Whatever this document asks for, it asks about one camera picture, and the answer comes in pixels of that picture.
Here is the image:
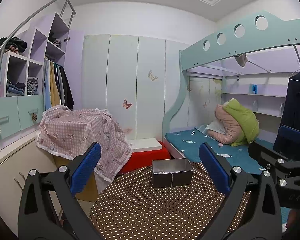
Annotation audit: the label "teal bed mattress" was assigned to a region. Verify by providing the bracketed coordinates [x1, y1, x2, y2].
[164, 127, 291, 215]

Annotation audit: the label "white flat box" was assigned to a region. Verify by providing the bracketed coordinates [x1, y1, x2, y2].
[128, 138, 162, 153]

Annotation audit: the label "folded jeans stack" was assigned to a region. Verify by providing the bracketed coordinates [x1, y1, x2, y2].
[6, 81, 25, 96]

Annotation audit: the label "pinecone drawer ornament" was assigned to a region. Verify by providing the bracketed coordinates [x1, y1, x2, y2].
[31, 113, 37, 122]

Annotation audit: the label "lilac wardrobe shelf unit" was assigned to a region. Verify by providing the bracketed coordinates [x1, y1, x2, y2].
[0, 12, 84, 109]

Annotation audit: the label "pink butterfly wall sticker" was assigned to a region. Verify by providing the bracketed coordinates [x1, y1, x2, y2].
[122, 99, 133, 109]

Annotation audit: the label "grey metal handrail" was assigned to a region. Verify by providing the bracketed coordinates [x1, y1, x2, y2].
[0, 0, 77, 65]

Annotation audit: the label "silver chain jewelry pile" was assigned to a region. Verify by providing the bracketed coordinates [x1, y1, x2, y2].
[153, 171, 185, 187]

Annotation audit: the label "brown polka dot tablecloth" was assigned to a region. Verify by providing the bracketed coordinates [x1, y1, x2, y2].
[89, 161, 253, 240]

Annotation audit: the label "small blue box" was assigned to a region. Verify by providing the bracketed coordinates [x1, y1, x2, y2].
[251, 84, 258, 94]

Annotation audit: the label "silver metal tin box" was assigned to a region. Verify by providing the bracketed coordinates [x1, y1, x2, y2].
[152, 158, 193, 188]

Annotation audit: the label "white wardrobe doors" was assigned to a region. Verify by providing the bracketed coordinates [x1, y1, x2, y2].
[81, 35, 187, 140]

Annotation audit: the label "beige butterfly wall sticker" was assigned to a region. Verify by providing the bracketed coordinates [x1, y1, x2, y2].
[147, 69, 158, 81]

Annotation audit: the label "green quilt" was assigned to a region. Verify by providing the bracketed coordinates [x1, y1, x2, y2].
[223, 98, 260, 147]

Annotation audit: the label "pink padded jacket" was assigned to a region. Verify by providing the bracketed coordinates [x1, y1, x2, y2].
[206, 105, 247, 147]

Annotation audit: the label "teal drawer cabinet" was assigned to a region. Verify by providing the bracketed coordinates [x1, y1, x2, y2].
[0, 95, 44, 141]

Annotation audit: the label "hanging clothes row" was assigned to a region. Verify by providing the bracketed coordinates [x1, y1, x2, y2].
[43, 58, 74, 110]

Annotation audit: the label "red storage ottoman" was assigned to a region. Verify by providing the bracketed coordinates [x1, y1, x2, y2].
[118, 141, 171, 175]

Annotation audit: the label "cardboard box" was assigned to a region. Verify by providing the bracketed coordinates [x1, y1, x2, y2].
[53, 154, 100, 202]

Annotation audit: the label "pink checkered cloth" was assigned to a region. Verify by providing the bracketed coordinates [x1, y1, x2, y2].
[36, 105, 133, 183]

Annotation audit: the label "teal bunk bed frame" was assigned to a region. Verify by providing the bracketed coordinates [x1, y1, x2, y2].
[162, 11, 300, 135]

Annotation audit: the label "dark navy hanging garment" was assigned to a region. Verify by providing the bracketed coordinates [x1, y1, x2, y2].
[272, 68, 300, 160]

